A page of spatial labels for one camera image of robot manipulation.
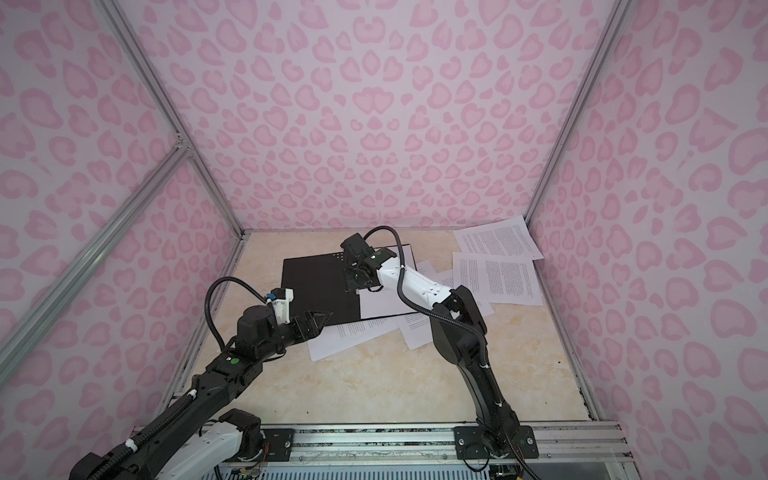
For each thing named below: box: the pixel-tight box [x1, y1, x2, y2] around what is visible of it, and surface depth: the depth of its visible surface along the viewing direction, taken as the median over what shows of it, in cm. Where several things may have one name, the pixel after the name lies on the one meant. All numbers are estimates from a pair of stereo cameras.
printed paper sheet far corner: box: [453, 215, 545, 260], surface depth 120 cm
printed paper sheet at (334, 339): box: [307, 317, 401, 362], surface depth 94 cm
